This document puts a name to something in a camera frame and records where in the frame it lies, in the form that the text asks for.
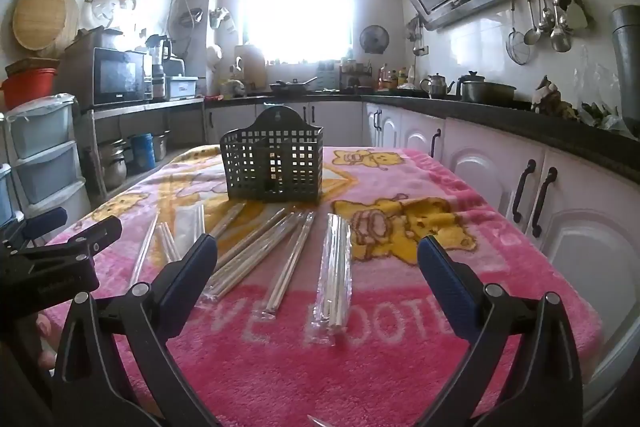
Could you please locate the steel kettle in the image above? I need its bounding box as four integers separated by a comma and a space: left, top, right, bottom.
419, 73, 456, 100

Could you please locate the round bamboo sieve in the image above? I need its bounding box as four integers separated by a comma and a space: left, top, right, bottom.
12, 0, 81, 54

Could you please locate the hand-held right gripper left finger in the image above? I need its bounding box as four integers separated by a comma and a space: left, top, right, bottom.
52, 233, 221, 427

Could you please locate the small steel pot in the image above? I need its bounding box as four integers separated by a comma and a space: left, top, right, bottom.
151, 131, 171, 162

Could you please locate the person's left hand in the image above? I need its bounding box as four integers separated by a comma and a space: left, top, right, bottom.
36, 311, 68, 373

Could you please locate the brown figurine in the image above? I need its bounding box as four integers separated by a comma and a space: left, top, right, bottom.
530, 75, 578, 120

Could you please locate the pile of chopsticks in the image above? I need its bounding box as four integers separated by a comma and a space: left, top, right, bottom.
129, 201, 354, 349

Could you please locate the blue plastic bucket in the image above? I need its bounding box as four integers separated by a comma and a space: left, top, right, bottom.
130, 133, 156, 171

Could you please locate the grey vent pipe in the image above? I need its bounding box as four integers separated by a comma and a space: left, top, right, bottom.
608, 4, 640, 138

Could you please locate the white dish container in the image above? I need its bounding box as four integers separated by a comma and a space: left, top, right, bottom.
164, 75, 200, 101

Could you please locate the grey plastic drawer unit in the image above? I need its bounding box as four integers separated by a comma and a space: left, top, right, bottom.
4, 94, 87, 220

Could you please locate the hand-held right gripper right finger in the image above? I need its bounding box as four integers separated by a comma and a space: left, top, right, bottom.
416, 235, 584, 427

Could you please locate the black blender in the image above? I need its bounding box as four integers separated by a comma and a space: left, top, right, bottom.
146, 34, 174, 101

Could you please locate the dark green perforated utensil basket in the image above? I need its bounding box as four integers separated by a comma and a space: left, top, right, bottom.
220, 105, 325, 206

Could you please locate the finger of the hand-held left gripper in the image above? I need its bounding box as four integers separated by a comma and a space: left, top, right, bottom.
66, 215, 124, 256
19, 207, 69, 243

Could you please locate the rail of hanging ladles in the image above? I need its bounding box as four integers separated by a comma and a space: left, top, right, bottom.
504, 0, 597, 66

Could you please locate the small wall fan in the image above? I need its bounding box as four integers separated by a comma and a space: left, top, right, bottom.
359, 24, 390, 56

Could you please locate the spice rack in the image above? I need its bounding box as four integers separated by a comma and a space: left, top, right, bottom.
339, 59, 374, 90

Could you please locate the black kitchen countertop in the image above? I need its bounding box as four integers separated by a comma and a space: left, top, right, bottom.
202, 89, 640, 170

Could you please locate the black frying pan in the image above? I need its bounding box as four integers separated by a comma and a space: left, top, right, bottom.
269, 76, 319, 96

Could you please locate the large steel pot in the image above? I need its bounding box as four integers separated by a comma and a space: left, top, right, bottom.
97, 138, 130, 188

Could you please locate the row of condiment bottles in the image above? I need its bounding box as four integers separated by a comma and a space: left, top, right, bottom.
378, 62, 419, 90

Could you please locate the black microwave oven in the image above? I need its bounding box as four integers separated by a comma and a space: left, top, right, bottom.
93, 47, 153, 107

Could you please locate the kitchen window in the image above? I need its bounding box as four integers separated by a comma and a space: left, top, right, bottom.
244, 0, 352, 64

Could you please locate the wooden cutting board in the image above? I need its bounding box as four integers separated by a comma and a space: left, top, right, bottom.
234, 44, 267, 90

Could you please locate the plastic bag of greens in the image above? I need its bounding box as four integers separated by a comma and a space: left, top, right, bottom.
579, 101, 628, 131

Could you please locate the steel cooking pot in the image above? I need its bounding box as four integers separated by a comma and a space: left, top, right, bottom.
457, 71, 517, 104

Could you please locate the pink printed blanket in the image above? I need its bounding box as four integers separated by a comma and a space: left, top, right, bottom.
44, 145, 603, 427

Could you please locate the red plastic basin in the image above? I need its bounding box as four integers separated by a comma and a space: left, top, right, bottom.
0, 67, 59, 111

